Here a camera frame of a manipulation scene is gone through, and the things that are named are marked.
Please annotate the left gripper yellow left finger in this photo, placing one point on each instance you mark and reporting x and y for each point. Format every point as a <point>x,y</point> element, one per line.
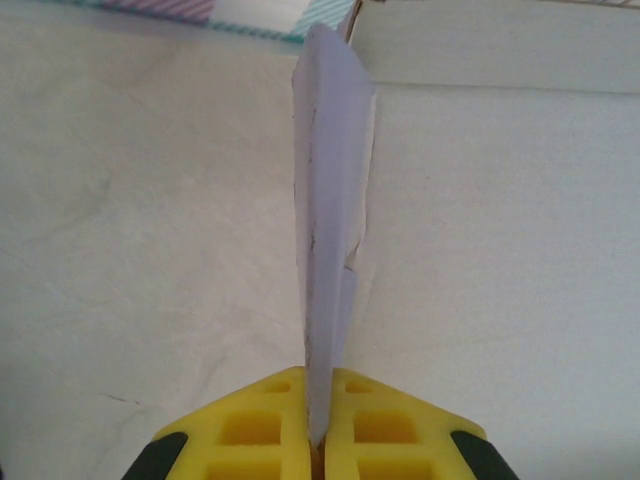
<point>240,430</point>

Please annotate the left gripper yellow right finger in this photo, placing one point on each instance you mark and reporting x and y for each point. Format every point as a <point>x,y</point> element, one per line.
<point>400,430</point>

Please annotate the white paper box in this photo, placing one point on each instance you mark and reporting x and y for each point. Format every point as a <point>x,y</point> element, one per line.
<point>330,175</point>

